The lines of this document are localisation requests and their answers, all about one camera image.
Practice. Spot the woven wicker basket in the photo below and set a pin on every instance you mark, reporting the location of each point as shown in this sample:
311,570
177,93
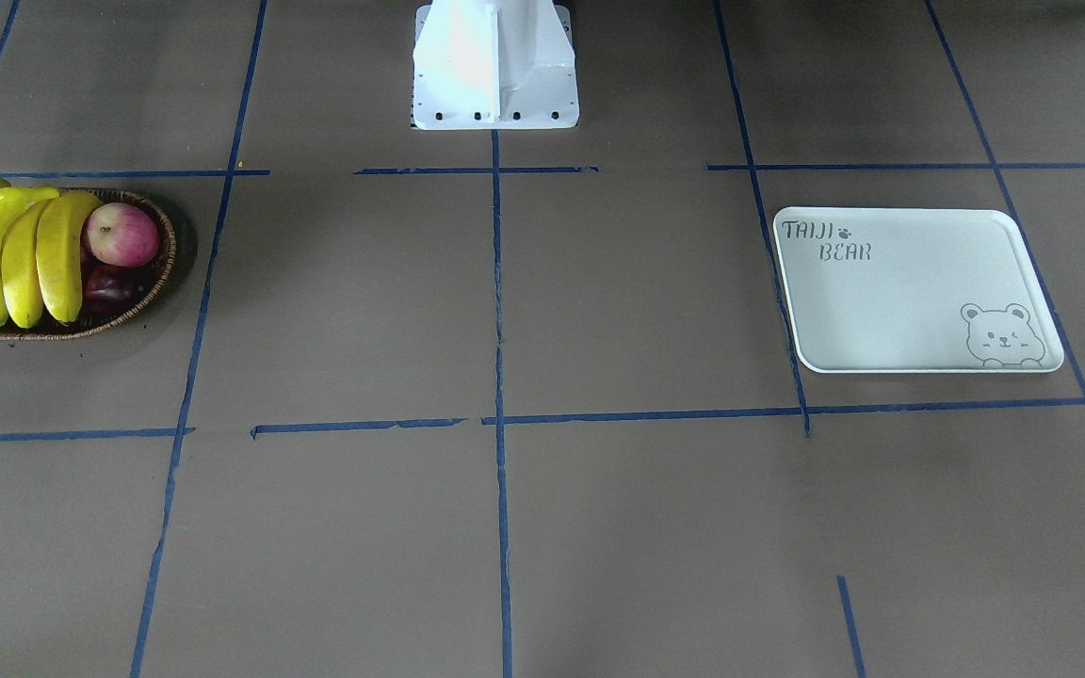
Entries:
176,248

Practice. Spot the pink red apple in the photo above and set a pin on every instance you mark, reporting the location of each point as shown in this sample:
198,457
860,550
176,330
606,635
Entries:
120,234

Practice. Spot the dark red apple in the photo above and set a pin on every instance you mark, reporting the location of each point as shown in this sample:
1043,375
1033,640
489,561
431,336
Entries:
108,284

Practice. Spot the white bear tray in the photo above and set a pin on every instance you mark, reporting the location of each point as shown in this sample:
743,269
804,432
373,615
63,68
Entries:
912,291

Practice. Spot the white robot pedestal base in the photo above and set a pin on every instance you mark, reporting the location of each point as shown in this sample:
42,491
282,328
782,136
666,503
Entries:
486,65

